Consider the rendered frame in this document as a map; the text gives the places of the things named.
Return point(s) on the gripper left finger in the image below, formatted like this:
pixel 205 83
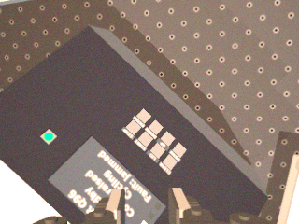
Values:
pixel 109 210

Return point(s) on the dark grey base plate with grid of holes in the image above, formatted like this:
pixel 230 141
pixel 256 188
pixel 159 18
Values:
pixel 235 63

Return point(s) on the grey benchtop machine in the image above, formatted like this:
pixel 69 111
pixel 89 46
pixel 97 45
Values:
pixel 92 117

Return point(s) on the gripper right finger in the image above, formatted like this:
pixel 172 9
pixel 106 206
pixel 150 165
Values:
pixel 186 207

